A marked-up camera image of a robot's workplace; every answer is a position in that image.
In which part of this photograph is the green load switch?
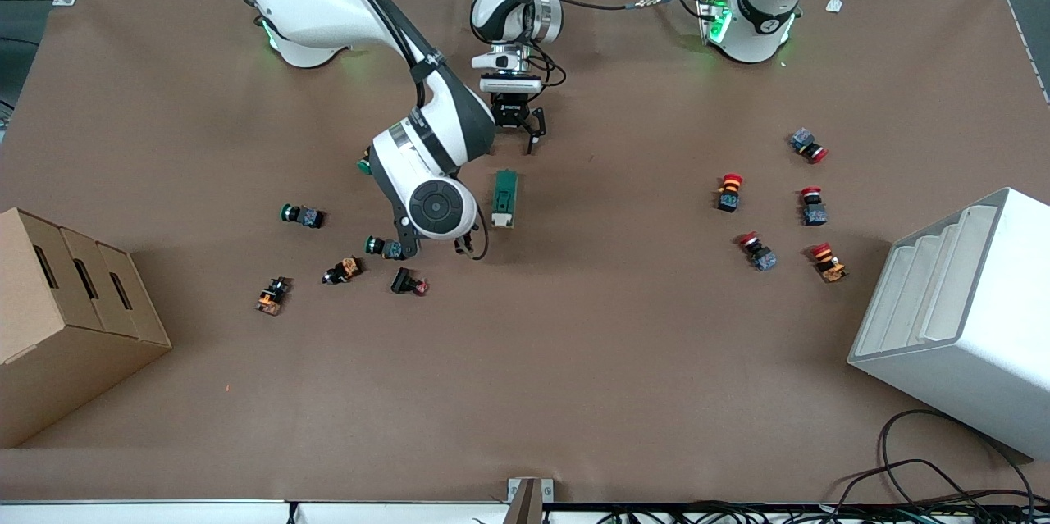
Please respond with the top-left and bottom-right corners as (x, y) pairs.
(491, 170), (520, 230)

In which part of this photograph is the black button with red block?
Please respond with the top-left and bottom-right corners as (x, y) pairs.
(390, 267), (430, 297)

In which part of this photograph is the black button with orange block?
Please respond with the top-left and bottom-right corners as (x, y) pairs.
(322, 256), (363, 286)
(255, 276), (293, 317)

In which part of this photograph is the brown table mat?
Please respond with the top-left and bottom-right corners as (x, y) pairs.
(0, 0), (1050, 504)

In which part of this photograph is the red button with orange block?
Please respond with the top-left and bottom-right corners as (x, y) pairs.
(809, 242), (849, 285)
(715, 173), (745, 214)

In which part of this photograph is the red button with blue block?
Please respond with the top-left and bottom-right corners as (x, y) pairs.
(789, 128), (829, 164)
(737, 231), (778, 272)
(800, 187), (829, 227)

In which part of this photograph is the brown cardboard box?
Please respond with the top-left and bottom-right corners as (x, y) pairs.
(0, 207), (173, 449)

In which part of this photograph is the white slotted bin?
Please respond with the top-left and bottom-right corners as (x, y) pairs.
(847, 187), (1050, 461)

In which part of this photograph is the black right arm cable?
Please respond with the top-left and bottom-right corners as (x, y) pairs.
(316, 0), (448, 86)

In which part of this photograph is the grey metal bracket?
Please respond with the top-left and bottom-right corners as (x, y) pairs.
(507, 477), (555, 524)

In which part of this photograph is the black cable bundle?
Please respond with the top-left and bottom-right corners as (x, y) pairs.
(574, 499), (1050, 524)

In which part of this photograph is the black looped floor cable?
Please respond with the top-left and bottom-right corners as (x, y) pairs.
(829, 409), (1039, 521)

